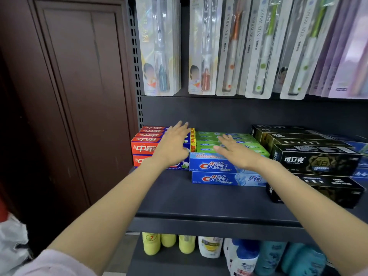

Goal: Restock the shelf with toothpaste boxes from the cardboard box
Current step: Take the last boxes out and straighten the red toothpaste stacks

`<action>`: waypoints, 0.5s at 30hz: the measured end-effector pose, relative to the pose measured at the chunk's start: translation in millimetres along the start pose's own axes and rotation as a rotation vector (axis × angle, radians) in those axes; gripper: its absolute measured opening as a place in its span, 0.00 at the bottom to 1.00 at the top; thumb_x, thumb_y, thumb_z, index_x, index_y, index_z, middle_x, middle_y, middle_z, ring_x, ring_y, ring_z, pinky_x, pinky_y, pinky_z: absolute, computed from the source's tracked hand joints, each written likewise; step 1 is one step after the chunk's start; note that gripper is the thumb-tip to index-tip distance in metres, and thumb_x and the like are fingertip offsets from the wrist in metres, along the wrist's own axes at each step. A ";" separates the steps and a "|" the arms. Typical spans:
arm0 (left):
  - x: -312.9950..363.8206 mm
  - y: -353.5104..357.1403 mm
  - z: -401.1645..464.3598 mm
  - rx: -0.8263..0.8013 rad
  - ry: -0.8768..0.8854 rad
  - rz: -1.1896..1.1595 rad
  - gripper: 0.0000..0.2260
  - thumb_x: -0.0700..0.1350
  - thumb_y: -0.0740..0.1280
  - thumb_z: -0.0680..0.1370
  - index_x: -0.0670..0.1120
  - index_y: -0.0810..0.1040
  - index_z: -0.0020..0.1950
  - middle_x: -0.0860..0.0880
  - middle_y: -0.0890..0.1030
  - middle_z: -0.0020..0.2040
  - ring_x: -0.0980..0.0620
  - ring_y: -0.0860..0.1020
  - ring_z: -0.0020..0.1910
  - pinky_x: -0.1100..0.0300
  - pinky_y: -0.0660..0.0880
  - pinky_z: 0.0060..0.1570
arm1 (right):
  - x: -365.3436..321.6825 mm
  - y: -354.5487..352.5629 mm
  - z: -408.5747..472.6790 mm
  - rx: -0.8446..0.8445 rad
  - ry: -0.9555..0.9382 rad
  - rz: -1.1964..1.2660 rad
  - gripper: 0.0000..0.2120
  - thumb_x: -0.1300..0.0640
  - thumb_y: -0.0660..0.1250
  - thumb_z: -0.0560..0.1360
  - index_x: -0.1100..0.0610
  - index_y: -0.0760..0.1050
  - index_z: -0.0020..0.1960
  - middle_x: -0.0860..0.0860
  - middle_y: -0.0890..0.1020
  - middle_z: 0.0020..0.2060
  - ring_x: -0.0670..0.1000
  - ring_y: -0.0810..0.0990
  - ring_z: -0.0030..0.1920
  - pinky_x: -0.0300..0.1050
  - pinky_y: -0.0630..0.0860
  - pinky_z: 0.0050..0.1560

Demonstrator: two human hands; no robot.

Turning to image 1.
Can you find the white bottle blue cap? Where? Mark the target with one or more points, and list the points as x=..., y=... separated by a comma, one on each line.
x=244, y=258

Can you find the white bottle pink label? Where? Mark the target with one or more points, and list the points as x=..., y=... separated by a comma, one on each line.
x=227, y=250

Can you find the person's right hand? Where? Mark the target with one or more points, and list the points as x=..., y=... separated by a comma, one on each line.
x=241, y=155

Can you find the large teal shampoo bottle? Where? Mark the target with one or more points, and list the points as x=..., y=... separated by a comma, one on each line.
x=270, y=257

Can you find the red child toothbrush pack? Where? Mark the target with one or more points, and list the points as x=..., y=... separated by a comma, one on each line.
x=204, y=45

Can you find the person's left hand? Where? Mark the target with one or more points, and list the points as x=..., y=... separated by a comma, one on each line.
x=172, y=146

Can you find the green toothbrush pack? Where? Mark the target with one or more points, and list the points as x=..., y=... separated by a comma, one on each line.
x=264, y=45

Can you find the red plastic roll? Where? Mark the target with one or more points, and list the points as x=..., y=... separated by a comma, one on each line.
x=3, y=211

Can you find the red and blue toothpaste box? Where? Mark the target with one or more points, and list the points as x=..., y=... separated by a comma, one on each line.
x=142, y=148
x=139, y=161
x=153, y=128
x=149, y=135
x=152, y=131

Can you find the dark grey shelf board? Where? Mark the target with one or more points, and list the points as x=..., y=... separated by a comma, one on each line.
x=172, y=264

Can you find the orange toothbrush pack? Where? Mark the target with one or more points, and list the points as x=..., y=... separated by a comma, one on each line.
x=233, y=45

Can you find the stack of purple toothbrush packs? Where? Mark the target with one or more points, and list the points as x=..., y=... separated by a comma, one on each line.
x=345, y=54

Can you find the dark grey shelf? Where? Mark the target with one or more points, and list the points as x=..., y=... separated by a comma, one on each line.
x=215, y=204

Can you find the gold toothpaste box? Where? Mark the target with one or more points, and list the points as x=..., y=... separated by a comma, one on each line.
x=313, y=142
x=293, y=136

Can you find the person's pink right sleeve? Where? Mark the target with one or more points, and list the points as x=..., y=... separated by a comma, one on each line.
x=362, y=273

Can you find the light blue toothpaste box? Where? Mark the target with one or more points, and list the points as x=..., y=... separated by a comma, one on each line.
x=224, y=178
x=212, y=165

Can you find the stack of blue child toothbrush packs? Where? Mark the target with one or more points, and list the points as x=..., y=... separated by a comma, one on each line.
x=158, y=45

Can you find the white bottle yellow label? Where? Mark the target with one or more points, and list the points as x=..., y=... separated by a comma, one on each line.
x=210, y=246

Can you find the person's right forearm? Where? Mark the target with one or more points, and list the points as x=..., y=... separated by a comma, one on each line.
x=316, y=215

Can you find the person's left forearm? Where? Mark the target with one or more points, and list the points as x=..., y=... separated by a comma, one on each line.
x=109, y=218

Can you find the white plastic bag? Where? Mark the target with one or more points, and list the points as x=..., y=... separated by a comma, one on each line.
x=13, y=244

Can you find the row of green toothbrush packs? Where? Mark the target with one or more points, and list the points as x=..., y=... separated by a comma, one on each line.
x=307, y=45

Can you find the black patterned toothpaste box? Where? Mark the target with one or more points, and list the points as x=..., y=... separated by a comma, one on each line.
x=339, y=195
x=276, y=128
x=316, y=160

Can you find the yellow plastic bottle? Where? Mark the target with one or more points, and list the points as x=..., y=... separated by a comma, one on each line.
x=151, y=243
x=187, y=243
x=168, y=240

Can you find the small teal shampoo bottle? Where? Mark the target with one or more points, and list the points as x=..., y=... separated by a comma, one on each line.
x=307, y=261
x=290, y=252

